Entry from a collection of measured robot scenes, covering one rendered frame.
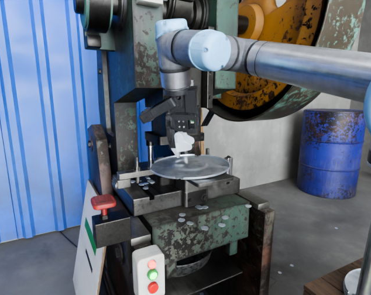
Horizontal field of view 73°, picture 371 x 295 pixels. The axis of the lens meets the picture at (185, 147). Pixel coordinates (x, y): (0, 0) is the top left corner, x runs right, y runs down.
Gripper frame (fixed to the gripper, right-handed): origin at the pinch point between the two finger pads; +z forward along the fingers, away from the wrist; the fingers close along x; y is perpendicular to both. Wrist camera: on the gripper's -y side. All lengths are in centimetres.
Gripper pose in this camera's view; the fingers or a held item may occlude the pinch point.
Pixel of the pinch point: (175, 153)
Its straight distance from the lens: 74.7
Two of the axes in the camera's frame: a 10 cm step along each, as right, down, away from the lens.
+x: 2.2, -5.0, 8.4
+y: 9.7, 0.5, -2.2
